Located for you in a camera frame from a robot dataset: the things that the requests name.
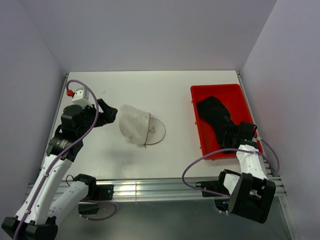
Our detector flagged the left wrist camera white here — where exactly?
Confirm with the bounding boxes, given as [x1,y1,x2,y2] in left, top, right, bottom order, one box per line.
[66,87,92,108]

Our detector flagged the purple cable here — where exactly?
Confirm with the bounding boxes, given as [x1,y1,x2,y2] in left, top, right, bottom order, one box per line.
[182,136,281,200]
[12,79,118,240]

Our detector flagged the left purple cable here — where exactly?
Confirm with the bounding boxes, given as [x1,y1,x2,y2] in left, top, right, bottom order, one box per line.
[12,79,118,240]

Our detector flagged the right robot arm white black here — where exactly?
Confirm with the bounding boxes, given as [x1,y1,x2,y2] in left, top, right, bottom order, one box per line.
[216,122,276,224]

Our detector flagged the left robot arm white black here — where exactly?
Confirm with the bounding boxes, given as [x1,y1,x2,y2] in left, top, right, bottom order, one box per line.
[1,99,118,240]

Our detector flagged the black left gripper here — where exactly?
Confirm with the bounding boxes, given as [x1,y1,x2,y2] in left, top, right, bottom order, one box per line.
[77,98,117,138]

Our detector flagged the black bra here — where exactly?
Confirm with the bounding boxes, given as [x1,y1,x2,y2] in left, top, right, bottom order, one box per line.
[196,96,239,154]

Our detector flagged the aluminium frame rail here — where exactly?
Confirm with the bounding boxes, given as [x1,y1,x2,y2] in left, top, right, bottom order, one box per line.
[24,175,287,205]

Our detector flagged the white mesh laundry bag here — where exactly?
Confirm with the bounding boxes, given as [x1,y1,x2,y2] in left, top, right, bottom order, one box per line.
[118,104,167,146]

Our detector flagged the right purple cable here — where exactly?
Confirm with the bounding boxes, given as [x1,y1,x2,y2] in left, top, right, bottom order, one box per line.
[182,136,281,200]

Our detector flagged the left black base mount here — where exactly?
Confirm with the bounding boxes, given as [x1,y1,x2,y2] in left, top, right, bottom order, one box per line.
[65,173,118,221]

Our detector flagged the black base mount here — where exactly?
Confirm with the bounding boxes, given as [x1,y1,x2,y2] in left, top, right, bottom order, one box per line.
[65,173,118,221]
[195,180,231,216]

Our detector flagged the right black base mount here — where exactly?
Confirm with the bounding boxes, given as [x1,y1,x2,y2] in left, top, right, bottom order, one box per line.
[195,180,231,216]

